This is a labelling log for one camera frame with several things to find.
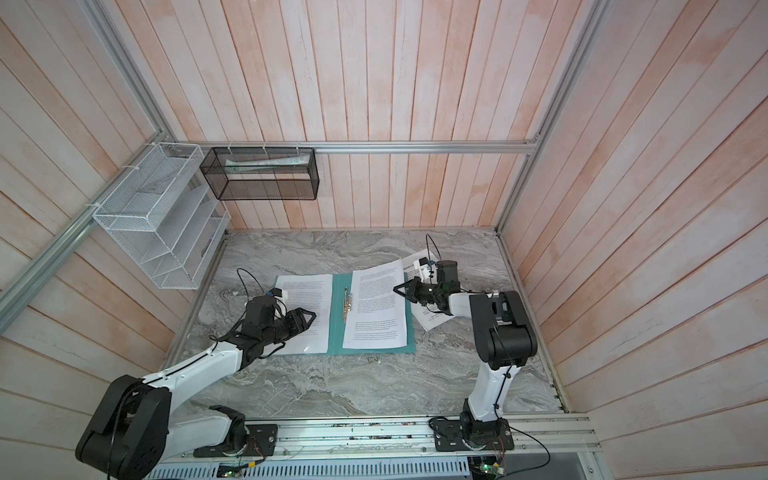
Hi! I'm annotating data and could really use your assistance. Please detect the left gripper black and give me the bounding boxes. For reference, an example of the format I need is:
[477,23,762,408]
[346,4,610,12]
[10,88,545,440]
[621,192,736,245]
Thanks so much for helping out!
[261,307,317,346]

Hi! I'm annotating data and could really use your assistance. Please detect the green file folder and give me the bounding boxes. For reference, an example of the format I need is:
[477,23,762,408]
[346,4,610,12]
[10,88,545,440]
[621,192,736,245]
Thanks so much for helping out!
[326,273,416,356]

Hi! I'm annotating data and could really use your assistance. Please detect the gold folder clip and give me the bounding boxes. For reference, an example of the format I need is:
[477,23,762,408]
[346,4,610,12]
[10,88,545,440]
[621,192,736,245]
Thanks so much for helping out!
[342,288,352,322]

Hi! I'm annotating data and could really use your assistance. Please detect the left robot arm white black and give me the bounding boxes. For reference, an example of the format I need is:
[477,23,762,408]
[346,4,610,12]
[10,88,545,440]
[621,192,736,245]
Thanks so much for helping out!
[75,289,317,479]

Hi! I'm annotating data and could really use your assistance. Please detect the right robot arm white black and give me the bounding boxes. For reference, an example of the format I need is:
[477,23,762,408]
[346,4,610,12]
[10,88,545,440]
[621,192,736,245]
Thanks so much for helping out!
[393,257,538,452]

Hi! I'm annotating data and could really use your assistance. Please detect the papers in black basket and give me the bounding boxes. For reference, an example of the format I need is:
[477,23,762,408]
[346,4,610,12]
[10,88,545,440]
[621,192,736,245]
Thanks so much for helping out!
[224,154,312,175]

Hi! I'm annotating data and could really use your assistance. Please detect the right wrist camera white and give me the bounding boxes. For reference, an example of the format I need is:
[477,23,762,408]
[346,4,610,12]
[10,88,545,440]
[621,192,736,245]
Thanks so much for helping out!
[414,257,435,283]

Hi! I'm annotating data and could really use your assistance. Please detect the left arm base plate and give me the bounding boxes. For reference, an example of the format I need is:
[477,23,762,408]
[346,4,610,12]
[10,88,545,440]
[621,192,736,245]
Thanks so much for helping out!
[193,424,278,459]

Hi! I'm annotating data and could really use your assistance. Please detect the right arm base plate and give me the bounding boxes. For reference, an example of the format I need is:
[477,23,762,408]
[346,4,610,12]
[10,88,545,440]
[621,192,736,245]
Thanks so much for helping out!
[428,416,515,452]

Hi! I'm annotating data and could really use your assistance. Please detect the black mesh wall basket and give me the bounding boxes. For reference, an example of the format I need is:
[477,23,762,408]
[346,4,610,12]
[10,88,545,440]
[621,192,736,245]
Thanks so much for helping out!
[200,146,320,201]

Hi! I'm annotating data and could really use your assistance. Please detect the white wire mesh rack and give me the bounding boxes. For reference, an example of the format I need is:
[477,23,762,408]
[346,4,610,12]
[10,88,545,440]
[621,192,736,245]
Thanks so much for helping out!
[94,143,230,290]

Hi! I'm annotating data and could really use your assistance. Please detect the aluminium mounting rail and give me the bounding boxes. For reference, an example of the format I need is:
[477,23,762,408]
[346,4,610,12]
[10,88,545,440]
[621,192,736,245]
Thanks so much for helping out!
[149,414,601,469]

